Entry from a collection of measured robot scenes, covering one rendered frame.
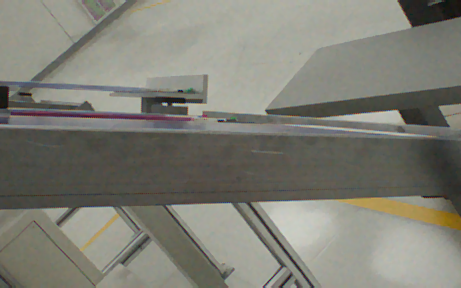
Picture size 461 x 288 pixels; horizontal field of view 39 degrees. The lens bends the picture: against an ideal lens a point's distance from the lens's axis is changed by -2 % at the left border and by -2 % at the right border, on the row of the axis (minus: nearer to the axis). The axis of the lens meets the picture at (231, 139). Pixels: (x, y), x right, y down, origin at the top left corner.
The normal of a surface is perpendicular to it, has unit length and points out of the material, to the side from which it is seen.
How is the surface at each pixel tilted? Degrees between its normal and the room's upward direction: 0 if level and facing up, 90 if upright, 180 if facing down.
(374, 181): 90
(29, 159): 90
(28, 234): 90
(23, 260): 90
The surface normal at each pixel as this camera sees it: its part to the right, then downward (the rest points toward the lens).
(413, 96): -0.58, 0.66
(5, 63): 0.48, 0.07
